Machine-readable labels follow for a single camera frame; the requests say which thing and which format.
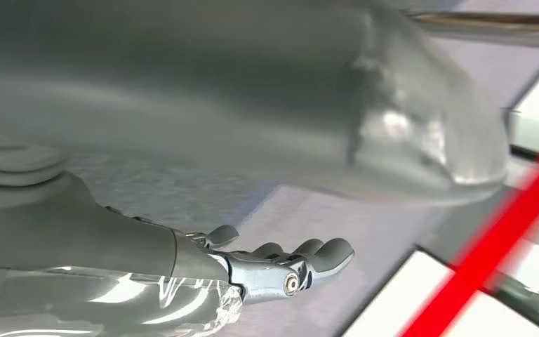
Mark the dark metal bar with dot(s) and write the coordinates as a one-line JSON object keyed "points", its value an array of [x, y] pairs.
{"points": [[492, 25]]}

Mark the ribbed grey right arm sleeve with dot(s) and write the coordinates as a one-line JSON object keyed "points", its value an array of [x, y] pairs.
{"points": [[14, 167]]}

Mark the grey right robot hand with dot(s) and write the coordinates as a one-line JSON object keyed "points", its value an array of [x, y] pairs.
{"points": [[232, 93]]}

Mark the red tape strip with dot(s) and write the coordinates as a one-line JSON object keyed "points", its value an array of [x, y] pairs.
{"points": [[488, 249]]}

